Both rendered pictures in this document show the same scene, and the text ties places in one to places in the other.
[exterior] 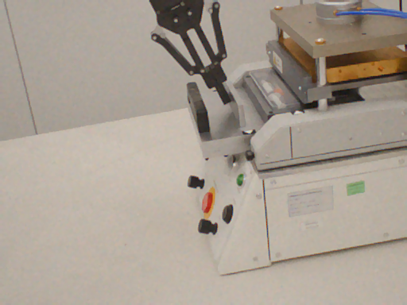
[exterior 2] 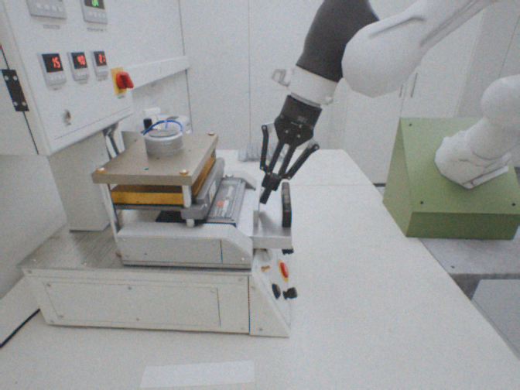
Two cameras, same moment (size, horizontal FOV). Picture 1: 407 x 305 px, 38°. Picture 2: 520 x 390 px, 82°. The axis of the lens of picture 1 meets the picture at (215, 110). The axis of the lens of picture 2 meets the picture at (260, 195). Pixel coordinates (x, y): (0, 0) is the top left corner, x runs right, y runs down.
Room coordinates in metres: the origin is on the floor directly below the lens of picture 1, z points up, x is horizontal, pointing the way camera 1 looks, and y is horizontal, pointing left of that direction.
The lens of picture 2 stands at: (1.57, 0.07, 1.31)
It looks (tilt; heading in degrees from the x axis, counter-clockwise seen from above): 27 degrees down; 189
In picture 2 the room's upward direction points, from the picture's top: straight up
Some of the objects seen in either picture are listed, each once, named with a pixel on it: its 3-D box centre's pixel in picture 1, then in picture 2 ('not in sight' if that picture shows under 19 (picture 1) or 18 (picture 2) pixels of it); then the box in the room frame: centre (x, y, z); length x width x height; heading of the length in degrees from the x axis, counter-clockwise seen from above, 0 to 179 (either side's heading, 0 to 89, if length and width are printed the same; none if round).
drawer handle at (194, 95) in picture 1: (197, 105); (285, 202); (0.97, 0.03, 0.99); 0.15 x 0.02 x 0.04; 7
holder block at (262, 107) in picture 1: (299, 93); (206, 203); (0.99, -0.15, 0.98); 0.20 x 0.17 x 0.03; 7
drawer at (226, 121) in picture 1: (273, 103); (227, 207); (0.98, -0.11, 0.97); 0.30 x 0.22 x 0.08; 97
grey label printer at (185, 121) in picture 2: not in sight; (165, 134); (0.09, -0.69, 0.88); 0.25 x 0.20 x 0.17; 94
